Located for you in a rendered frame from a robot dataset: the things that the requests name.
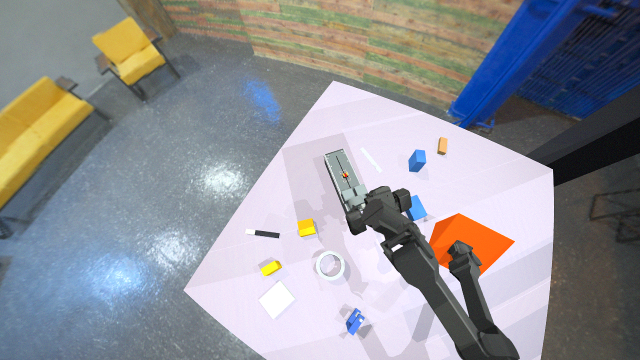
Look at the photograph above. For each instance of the blue block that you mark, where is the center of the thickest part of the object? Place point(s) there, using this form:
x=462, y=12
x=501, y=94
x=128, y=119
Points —
x=417, y=160
x=417, y=211

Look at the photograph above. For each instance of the yellow block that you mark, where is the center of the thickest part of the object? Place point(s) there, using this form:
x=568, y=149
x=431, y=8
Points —
x=306, y=227
x=271, y=268

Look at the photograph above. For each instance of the blue c-clamp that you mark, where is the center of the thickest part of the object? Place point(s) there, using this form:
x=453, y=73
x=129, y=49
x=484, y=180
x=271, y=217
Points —
x=354, y=321

